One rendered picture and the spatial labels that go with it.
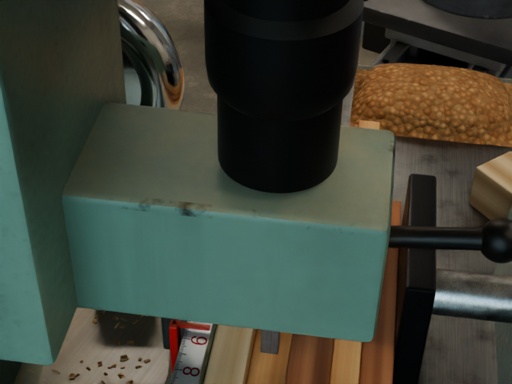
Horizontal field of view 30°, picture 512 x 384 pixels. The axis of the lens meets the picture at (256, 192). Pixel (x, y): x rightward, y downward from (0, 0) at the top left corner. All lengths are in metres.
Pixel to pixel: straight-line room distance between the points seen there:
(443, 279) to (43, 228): 0.23
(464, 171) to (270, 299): 0.31
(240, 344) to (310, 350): 0.04
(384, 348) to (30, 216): 0.21
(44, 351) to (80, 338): 0.29
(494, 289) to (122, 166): 0.22
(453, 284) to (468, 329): 0.07
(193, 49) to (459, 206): 1.89
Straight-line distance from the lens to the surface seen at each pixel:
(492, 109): 0.73
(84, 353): 0.69
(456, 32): 1.02
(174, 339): 0.50
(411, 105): 0.72
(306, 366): 0.49
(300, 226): 0.39
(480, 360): 0.57
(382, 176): 0.41
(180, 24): 2.62
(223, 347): 0.49
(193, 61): 2.46
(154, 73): 0.53
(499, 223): 0.43
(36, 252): 0.38
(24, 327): 0.41
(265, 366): 0.50
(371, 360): 0.49
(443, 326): 0.58
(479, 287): 0.52
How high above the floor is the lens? 1.33
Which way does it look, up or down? 40 degrees down
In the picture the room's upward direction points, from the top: 1 degrees clockwise
